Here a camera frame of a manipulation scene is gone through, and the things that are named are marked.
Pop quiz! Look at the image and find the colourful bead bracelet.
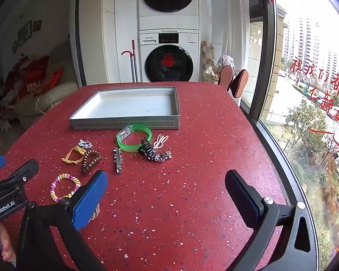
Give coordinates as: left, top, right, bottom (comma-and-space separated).
50, 173, 81, 203

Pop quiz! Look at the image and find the grey shallow tray box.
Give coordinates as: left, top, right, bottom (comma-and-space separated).
69, 86, 181, 131

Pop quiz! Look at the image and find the black hair claw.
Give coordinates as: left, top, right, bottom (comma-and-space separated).
137, 137, 154, 162

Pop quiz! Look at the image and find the beige braided hair tie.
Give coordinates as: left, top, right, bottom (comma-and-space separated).
90, 203, 101, 221

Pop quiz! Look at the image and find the green translucent bracelet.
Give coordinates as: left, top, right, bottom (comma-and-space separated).
116, 125, 153, 153

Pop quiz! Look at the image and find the beige shopping bag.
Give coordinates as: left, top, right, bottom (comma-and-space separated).
203, 65, 221, 84

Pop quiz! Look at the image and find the silver spiked hair clip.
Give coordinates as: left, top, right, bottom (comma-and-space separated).
112, 147, 124, 175

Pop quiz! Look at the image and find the beige rabbit hair clip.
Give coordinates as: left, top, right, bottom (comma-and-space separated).
153, 133, 169, 153

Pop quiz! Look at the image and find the yellow cord bracelet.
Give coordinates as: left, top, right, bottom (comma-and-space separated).
61, 145, 87, 165

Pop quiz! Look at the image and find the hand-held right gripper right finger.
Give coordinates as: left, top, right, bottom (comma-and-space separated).
224, 169, 320, 271

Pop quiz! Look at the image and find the brown spiral hair tie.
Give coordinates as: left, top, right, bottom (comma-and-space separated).
81, 150, 103, 175

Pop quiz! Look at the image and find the mop with red hook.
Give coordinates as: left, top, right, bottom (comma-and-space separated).
121, 40, 139, 84

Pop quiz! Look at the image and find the cream sofa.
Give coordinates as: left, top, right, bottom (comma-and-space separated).
15, 47, 80, 127

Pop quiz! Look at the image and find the orange-soled slipper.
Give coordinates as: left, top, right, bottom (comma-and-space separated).
227, 70, 249, 99
219, 65, 234, 86

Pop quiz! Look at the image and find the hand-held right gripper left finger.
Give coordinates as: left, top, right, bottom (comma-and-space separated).
15, 170, 109, 271

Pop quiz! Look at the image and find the pale pink cloth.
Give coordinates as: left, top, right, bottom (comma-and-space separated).
216, 55, 235, 71

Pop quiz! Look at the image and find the checkered paper bag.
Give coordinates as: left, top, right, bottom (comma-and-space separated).
200, 41, 215, 66

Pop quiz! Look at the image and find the person's left hand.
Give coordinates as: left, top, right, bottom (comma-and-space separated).
0, 222, 17, 267

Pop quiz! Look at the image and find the large wall picture frame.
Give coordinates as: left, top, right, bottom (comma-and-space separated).
18, 20, 32, 43

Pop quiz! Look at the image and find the red cushion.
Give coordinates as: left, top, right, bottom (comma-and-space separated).
49, 68, 64, 86

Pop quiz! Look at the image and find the silver heart pendant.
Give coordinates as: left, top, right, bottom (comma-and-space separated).
154, 150, 173, 163

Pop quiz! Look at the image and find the red printed blanket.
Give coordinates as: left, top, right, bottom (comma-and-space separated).
4, 54, 50, 102

